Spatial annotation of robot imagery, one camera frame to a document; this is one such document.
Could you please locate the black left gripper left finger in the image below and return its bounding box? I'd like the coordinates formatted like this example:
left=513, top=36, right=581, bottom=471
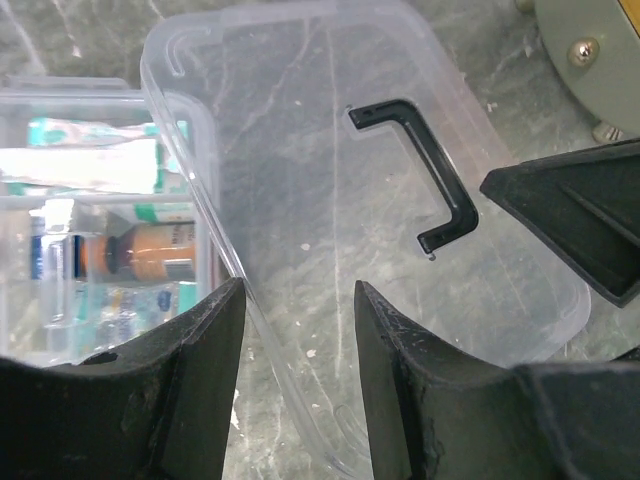
left=1, top=278, right=246, bottom=479

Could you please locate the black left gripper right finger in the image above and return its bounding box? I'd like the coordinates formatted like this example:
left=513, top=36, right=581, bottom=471
left=354, top=281, right=639, bottom=479

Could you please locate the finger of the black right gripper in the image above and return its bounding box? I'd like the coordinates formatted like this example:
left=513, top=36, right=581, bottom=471
left=480, top=139, right=639, bottom=308

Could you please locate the brown syrup bottle orange cap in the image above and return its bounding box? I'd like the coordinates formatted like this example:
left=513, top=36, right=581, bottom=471
left=74, top=223, right=196, bottom=283

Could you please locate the clear plastic medicine box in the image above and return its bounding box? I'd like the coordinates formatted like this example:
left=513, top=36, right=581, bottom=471
left=0, top=74, right=221, bottom=369

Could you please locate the clear box lid black handle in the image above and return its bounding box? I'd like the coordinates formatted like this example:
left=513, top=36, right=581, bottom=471
left=140, top=1, right=591, bottom=479

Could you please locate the white teal swab packet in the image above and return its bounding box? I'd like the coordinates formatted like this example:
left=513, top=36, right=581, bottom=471
left=27, top=117, right=160, bottom=147

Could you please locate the round pastel drawer cabinet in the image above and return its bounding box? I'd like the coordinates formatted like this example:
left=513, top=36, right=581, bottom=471
left=515, top=0, right=639, bottom=143

